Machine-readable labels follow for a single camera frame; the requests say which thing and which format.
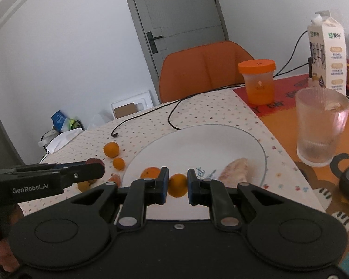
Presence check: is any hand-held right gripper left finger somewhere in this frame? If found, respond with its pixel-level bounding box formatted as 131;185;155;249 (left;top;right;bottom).
72;167;170;229

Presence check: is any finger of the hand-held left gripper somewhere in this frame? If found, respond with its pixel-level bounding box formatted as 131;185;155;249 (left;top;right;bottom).
59;162;106;194
15;160;90;171

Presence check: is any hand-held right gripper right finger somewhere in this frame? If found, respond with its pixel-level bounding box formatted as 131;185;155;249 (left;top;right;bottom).
187;168;285;229

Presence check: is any white plate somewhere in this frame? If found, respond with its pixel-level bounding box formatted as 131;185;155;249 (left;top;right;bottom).
123;124;268;221

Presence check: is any person's left hand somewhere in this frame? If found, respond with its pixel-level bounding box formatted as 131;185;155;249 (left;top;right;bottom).
0;206;25;272

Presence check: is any pale peeled pomelo piece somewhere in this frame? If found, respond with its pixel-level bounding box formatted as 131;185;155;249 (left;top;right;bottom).
218;157;248;187

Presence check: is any blue bag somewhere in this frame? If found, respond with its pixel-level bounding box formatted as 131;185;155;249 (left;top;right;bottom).
51;110;69;130

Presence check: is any clear plastic bag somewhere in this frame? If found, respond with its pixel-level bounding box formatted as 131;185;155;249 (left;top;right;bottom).
87;110;114;131

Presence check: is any brown cardboard sheet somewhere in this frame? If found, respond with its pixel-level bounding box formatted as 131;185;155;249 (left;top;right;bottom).
114;103;137;119

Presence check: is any dotted white tablecloth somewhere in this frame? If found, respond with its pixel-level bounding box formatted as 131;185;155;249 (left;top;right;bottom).
17;89;326;221

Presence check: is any white foam packaging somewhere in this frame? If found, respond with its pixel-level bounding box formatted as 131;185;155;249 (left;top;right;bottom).
111;91;153;120

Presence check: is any orange printed placemat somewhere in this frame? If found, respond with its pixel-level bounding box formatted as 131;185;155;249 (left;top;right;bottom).
233;74;349;279

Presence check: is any orange chair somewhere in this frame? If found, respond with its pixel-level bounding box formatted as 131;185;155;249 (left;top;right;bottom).
159;41;254;104

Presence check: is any orange lidded plastic cup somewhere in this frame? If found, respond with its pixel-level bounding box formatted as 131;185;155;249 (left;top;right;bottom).
238;59;277;105

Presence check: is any ribbed clear glass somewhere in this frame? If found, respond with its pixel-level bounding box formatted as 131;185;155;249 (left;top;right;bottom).
296;87;349;167

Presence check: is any grey door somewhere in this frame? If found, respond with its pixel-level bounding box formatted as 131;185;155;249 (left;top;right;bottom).
119;0;230;105

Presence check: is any white milk carton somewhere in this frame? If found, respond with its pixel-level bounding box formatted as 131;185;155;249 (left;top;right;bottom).
307;10;347;96

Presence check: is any black door handle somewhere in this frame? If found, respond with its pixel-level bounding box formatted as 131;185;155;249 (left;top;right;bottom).
146;31;163;54

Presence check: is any black wall cable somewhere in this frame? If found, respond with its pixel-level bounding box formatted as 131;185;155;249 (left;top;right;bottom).
274;30;309;74

